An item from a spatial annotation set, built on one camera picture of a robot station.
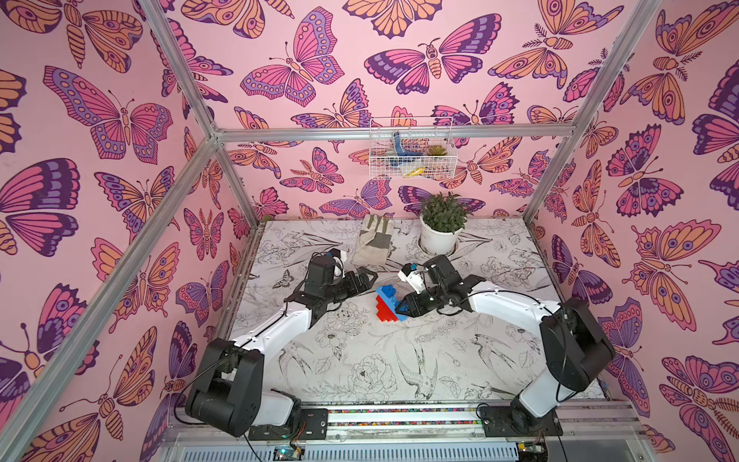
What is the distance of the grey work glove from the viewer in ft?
3.62

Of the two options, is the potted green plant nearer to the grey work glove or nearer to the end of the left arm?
the grey work glove

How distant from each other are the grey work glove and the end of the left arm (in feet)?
0.93

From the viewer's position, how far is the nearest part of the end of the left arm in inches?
25.7

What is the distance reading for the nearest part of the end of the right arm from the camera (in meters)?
0.66

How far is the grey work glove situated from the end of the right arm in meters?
0.30
